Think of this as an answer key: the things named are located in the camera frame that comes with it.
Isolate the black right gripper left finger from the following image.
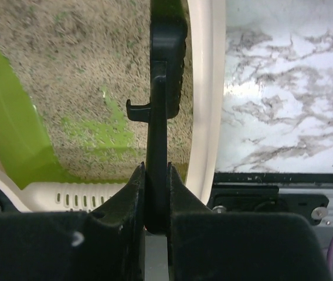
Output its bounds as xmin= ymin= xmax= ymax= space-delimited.
xmin=0 ymin=165 xmax=145 ymax=280

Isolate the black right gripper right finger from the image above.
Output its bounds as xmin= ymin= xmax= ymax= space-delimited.
xmin=166 ymin=165 xmax=331 ymax=281

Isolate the beige green litter box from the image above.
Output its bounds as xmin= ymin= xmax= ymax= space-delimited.
xmin=0 ymin=1 xmax=226 ymax=213

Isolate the black litter scoop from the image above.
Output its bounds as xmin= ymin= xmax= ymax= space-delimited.
xmin=126 ymin=1 xmax=188 ymax=234

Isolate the black mounting base rail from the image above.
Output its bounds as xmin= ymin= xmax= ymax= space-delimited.
xmin=0 ymin=173 xmax=333 ymax=227

